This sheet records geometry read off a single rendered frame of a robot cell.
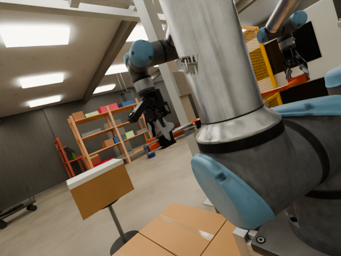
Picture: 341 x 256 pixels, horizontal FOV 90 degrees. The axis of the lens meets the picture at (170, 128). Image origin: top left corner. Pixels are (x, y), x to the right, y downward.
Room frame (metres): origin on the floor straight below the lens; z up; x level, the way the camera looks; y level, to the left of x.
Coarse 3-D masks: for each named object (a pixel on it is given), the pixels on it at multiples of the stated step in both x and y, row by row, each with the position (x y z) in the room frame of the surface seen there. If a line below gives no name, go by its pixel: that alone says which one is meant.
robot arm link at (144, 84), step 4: (140, 80) 0.65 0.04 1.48; (144, 80) 0.65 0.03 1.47; (148, 80) 0.66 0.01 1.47; (136, 84) 0.66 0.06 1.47; (140, 84) 0.65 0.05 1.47; (144, 84) 0.65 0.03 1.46; (148, 84) 0.66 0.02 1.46; (152, 84) 0.67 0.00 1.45; (136, 88) 0.67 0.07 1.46; (140, 88) 0.66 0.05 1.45; (144, 88) 0.65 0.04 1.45; (148, 88) 0.66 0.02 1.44; (140, 92) 0.67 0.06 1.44
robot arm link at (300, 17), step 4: (296, 12) 0.85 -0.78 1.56; (300, 12) 0.85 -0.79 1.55; (304, 12) 0.85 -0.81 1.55; (292, 16) 0.86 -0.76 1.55; (296, 16) 0.85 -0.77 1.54; (300, 16) 0.85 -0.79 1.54; (304, 16) 0.85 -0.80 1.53; (288, 20) 0.88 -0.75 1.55; (292, 20) 0.86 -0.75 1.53; (296, 20) 0.85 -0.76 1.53; (300, 20) 0.85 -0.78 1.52; (304, 20) 0.85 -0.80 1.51; (284, 24) 0.88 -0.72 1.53; (288, 24) 0.88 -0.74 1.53; (292, 24) 0.87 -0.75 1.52; (296, 24) 0.86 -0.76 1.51; (300, 24) 0.85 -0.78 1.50; (284, 28) 0.88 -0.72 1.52; (288, 28) 0.88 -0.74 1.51; (292, 28) 0.89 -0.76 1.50; (296, 28) 0.89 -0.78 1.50; (284, 32) 0.89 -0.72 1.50; (288, 32) 0.90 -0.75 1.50; (292, 32) 0.94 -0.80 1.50
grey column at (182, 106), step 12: (144, 0) 2.13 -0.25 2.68; (144, 12) 2.16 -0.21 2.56; (156, 12) 2.21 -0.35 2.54; (144, 24) 2.21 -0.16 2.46; (156, 24) 2.16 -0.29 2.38; (156, 36) 2.12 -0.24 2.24; (168, 72) 2.14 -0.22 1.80; (168, 84) 2.19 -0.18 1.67; (180, 108) 2.16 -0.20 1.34; (192, 108) 2.22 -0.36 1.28; (180, 120) 2.22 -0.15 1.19; (192, 120) 2.17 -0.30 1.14; (192, 144) 2.18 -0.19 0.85; (204, 204) 2.22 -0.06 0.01
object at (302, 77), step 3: (297, 75) 1.02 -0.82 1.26; (300, 75) 0.98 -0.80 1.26; (303, 75) 0.97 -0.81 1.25; (291, 78) 1.01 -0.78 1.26; (294, 78) 1.00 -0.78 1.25; (297, 78) 0.99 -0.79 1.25; (300, 78) 0.98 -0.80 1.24; (303, 78) 0.97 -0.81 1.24; (306, 78) 1.01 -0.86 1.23; (309, 78) 1.01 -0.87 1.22; (288, 81) 1.03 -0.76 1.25; (300, 81) 0.98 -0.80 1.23; (303, 81) 0.97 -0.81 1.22; (306, 81) 0.96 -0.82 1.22; (297, 84) 1.00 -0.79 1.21
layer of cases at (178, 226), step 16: (176, 208) 1.42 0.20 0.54; (192, 208) 1.33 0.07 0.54; (160, 224) 1.28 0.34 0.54; (176, 224) 1.21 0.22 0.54; (192, 224) 1.14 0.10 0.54; (208, 224) 1.08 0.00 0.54; (224, 224) 1.03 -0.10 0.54; (144, 240) 1.17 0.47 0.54; (160, 240) 1.11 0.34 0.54; (176, 240) 1.05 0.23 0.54; (192, 240) 1.00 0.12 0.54; (208, 240) 0.95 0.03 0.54; (224, 240) 0.91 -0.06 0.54
